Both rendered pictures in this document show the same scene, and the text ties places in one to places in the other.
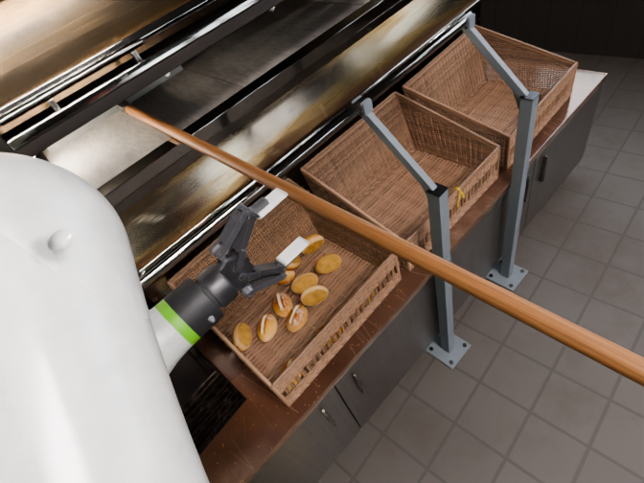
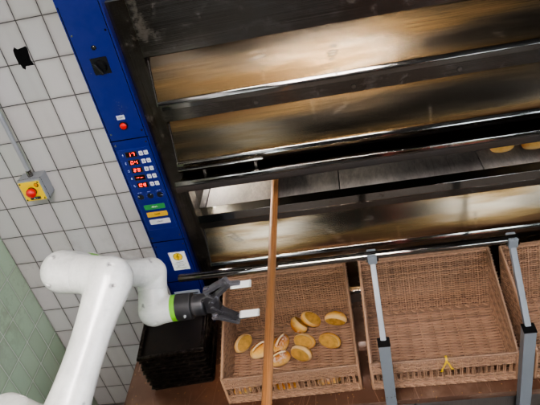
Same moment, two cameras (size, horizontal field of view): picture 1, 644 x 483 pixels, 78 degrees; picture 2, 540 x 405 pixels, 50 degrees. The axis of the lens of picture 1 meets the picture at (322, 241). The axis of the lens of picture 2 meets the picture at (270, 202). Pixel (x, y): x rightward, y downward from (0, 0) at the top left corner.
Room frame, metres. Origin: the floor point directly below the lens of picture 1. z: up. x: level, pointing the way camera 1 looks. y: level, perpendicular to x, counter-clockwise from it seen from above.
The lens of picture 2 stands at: (-0.49, -0.98, 2.54)
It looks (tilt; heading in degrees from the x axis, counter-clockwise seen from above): 34 degrees down; 39
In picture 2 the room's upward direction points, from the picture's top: 14 degrees counter-clockwise
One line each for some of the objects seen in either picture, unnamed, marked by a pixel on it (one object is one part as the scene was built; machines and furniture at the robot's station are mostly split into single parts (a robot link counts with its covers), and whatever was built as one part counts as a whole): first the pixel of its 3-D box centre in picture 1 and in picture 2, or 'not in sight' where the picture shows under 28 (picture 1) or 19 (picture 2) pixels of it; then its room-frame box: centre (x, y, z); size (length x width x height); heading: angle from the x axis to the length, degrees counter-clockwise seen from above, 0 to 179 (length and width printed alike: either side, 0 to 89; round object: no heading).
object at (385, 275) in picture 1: (287, 280); (288, 329); (0.84, 0.15, 0.72); 0.56 x 0.49 x 0.28; 120
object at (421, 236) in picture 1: (402, 172); (432, 315); (1.12, -0.37, 0.72); 0.56 x 0.49 x 0.28; 117
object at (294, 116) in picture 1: (331, 88); (415, 218); (1.35, -0.24, 1.02); 1.79 x 0.11 x 0.19; 118
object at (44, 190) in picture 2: not in sight; (35, 186); (0.61, 1.06, 1.46); 0.10 x 0.07 x 0.10; 118
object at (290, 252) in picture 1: (292, 250); (249, 312); (0.56, 0.06, 1.13); 0.07 x 0.03 x 0.01; 119
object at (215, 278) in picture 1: (228, 276); (206, 304); (0.49, 0.18, 1.20); 0.09 x 0.07 x 0.08; 119
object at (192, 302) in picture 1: (195, 304); (186, 305); (0.46, 0.25, 1.20); 0.12 x 0.06 x 0.09; 29
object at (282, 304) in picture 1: (281, 303); (280, 341); (0.84, 0.21, 0.62); 0.10 x 0.07 x 0.05; 4
